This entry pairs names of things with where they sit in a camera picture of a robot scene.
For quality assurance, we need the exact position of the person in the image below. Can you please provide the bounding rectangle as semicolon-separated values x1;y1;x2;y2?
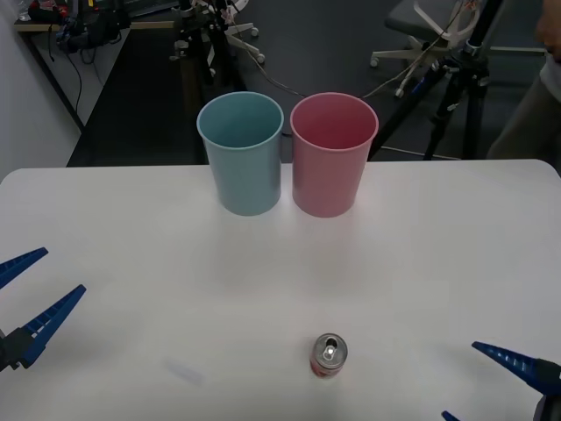
485;0;561;173

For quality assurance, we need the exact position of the red drink can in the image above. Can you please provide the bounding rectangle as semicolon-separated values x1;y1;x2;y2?
309;332;349;380

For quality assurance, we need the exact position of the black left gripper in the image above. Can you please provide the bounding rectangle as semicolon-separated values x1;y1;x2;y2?
0;246;88;374

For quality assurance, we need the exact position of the pale blue plastic bin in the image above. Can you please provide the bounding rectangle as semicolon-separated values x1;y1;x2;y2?
195;90;285;218

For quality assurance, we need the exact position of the grey office chair white base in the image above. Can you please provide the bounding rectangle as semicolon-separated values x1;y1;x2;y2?
370;0;477;98

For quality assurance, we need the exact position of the black tripod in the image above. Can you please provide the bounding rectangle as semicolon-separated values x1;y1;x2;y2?
367;0;505;162
168;0;253;166

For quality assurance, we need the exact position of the pink plastic bin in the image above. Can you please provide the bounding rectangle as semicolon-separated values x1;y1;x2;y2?
288;91;380;219

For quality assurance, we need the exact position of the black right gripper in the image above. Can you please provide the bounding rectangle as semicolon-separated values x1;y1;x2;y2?
441;341;561;421

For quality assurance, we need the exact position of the wood-edged desk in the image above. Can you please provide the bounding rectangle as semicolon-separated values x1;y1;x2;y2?
12;19;176;131

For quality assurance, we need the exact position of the pale floor cable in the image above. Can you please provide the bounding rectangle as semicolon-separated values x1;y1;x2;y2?
227;8;444;100

